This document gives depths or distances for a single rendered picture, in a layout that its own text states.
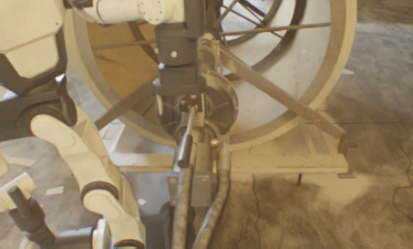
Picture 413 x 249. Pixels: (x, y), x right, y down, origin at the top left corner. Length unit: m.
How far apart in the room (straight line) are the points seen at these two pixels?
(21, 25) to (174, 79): 0.45
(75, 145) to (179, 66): 0.54
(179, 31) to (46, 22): 0.45
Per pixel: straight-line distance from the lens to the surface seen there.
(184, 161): 0.78
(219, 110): 1.07
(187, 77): 0.69
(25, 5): 0.95
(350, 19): 1.95
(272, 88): 1.83
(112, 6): 0.75
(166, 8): 0.60
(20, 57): 0.96
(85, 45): 2.03
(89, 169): 1.19
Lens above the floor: 1.49
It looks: 31 degrees down
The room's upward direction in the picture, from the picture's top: 2 degrees counter-clockwise
